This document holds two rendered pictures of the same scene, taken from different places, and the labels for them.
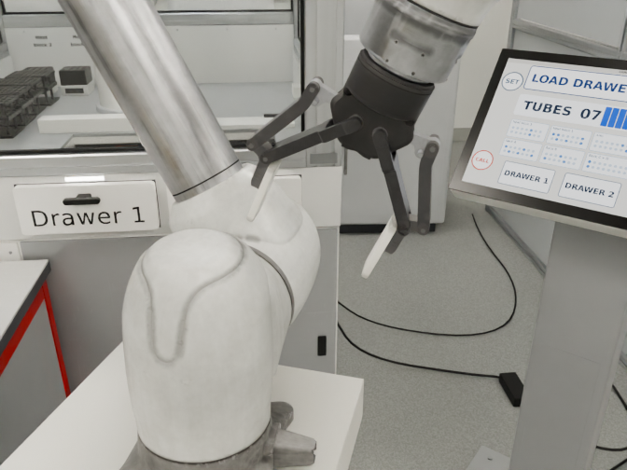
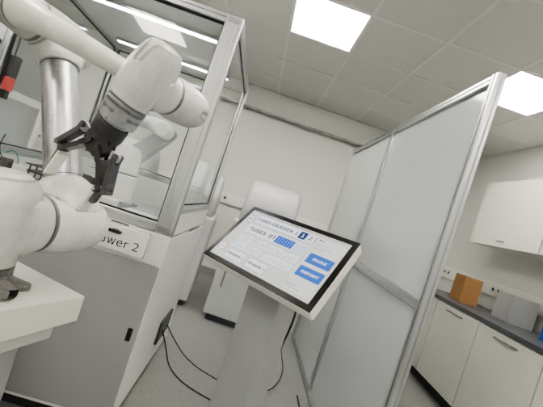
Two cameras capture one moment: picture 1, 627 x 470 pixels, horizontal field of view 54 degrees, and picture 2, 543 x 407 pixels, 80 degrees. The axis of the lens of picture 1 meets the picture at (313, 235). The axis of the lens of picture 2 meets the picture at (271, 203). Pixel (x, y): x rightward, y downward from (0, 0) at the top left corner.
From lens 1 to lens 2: 57 cm
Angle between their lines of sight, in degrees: 26
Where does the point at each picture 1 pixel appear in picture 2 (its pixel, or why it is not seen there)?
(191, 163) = not seen: hidden behind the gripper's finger
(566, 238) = (250, 296)
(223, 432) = not seen: outside the picture
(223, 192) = (58, 178)
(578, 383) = (237, 388)
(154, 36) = (67, 115)
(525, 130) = (245, 237)
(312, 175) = (155, 237)
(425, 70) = (111, 117)
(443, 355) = not seen: hidden behind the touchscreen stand
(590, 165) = (261, 256)
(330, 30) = (185, 175)
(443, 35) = (118, 106)
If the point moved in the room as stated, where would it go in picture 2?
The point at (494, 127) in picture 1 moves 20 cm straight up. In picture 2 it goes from (234, 233) to (250, 186)
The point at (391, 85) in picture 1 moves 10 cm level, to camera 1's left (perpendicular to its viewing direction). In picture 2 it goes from (99, 121) to (57, 107)
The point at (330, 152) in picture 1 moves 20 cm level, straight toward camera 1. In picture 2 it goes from (168, 228) to (148, 231)
